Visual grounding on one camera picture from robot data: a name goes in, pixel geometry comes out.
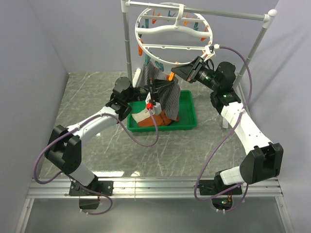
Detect grey striped boxer underwear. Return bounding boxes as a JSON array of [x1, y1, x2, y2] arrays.
[[135, 62, 180, 120]]

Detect orange white underwear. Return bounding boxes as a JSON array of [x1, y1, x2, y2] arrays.
[[132, 109, 180, 127]]

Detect white grey drying rack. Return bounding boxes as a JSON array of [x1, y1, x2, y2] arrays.
[[119, 0, 277, 129]]

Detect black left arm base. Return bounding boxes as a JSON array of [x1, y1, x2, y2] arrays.
[[69, 180, 114, 197]]

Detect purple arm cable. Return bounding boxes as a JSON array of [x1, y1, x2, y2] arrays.
[[33, 106, 160, 216], [193, 46, 254, 213]]

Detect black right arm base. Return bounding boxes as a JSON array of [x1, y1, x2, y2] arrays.
[[194, 179, 242, 196]]

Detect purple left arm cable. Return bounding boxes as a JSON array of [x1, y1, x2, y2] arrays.
[[33, 106, 160, 216]]

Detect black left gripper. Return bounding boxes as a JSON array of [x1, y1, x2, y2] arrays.
[[126, 78, 174, 103]]

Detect orange clothes peg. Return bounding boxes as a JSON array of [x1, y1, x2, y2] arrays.
[[152, 10, 161, 24], [138, 46, 143, 56], [168, 72, 175, 82]]

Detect teal clothes peg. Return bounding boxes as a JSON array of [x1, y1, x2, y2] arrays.
[[144, 18, 150, 29], [155, 61, 164, 72], [144, 54, 151, 66]]

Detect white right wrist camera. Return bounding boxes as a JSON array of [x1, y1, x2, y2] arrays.
[[201, 44, 220, 61]]

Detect white round clip hanger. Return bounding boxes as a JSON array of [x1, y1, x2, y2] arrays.
[[135, 2, 213, 65]]

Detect green plastic tray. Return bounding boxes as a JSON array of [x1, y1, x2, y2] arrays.
[[127, 90, 197, 133]]

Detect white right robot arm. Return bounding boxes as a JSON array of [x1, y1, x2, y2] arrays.
[[171, 57, 283, 194]]

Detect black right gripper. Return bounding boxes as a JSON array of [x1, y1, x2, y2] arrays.
[[171, 56, 220, 92]]

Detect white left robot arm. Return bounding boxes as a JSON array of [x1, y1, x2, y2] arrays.
[[44, 77, 173, 195]]

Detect aluminium mounting rail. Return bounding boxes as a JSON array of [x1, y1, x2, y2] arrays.
[[26, 177, 283, 199]]

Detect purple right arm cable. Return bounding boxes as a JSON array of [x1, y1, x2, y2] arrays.
[[193, 46, 254, 213]]

